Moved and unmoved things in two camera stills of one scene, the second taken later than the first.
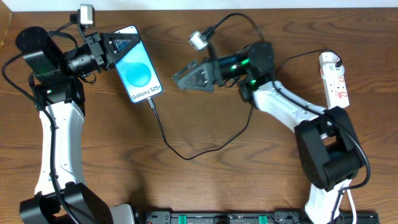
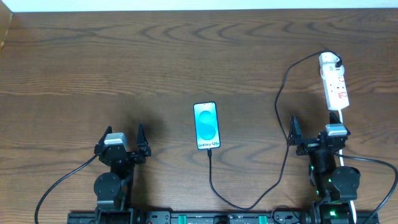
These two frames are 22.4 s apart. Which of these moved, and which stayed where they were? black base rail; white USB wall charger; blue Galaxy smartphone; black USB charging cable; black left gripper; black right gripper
Moved: black right gripper; black left gripper; black USB charging cable; blue Galaxy smartphone
Stayed: black base rail; white USB wall charger
